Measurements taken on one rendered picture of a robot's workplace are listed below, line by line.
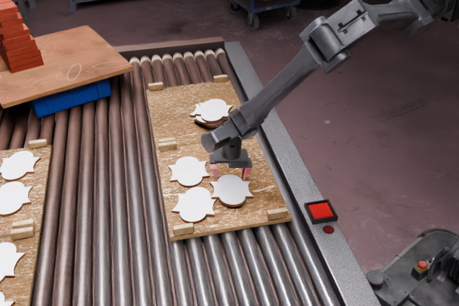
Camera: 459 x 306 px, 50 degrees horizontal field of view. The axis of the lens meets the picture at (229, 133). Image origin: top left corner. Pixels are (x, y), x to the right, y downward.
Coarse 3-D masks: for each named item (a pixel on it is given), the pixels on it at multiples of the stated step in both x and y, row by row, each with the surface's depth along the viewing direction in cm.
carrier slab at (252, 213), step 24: (168, 168) 160; (240, 168) 159; (264, 168) 159; (168, 192) 150; (264, 192) 150; (168, 216) 142; (216, 216) 142; (240, 216) 142; (264, 216) 142; (288, 216) 142
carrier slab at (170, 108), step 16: (160, 96) 196; (176, 96) 196; (192, 96) 196; (208, 96) 196; (224, 96) 196; (160, 112) 187; (176, 112) 187; (192, 112) 187; (160, 128) 178; (176, 128) 178; (192, 128) 178; (208, 128) 178; (192, 144) 171
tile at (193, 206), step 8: (192, 192) 149; (200, 192) 149; (208, 192) 149; (184, 200) 146; (192, 200) 146; (200, 200) 146; (208, 200) 146; (216, 200) 147; (176, 208) 143; (184, 208) 143; (192, 208) 143; (200, 208) 143; (208, 208) 143; (184, 216) 141; (192, 216) 141; (200, 216) 141; (208, 216) 142
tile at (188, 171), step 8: (184, 160) 161; (192, 160) 161; (176, 168) 158; (184, 168) 158; (192, 168) 158; (200, 168) 158; (176, 176) 155; (184, 176) 155; (192, 176) 155; (200, 176) 155; (208, 176) 155; (184, 184) 152; (192, 184) 152
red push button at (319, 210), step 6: (312, 204) 146; (318, 204) 146; (324, 204) 146; (312, 210) 144; (318, 210) 144; (324, 210) 144; (330, 210) 144; (318, 216) 142; (324, 216) 142; (330, 216) 142
